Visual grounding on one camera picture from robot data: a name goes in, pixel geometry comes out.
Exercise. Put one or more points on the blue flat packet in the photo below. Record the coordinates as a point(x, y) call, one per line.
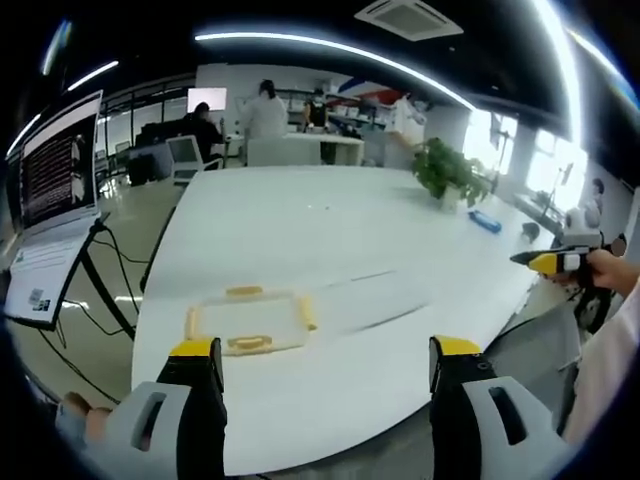
point(484, 221)

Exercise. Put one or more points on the green potted plant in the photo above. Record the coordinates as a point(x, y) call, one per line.
point(447, 167)

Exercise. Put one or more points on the white office chair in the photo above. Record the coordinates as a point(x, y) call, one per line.
point(187, 155)

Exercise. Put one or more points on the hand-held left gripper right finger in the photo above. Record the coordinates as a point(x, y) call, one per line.
point(462, 415)

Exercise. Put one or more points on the white counter desk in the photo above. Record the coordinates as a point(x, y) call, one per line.
point(305, 149)

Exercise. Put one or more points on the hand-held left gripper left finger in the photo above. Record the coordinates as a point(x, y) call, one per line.
point(197, 400)

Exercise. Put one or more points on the ceiling air conditioner vent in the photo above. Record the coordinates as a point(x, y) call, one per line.
point(407, 17)

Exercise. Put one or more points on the person's left hand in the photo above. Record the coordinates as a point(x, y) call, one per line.
point(92, 417)

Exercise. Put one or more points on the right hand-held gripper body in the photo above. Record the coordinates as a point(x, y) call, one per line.
point(580, 240)

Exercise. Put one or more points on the open white laptop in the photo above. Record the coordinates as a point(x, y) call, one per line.
point(55, 200)

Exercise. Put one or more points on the black laptop stand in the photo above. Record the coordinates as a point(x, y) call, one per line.
point(95, 270)

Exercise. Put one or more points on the person's right hand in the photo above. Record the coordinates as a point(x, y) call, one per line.
point(615, 270)

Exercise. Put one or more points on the black tripod stand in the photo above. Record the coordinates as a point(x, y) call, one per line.
point(502, 145)
point(555, 195)

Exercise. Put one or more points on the clear plastic container yellow latches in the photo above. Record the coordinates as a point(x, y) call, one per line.
point(250, 320)

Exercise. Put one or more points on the white wall screen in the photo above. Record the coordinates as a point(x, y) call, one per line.
point(207, 99)

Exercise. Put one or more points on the small dark object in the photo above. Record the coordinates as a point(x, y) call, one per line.
point(530, 231)

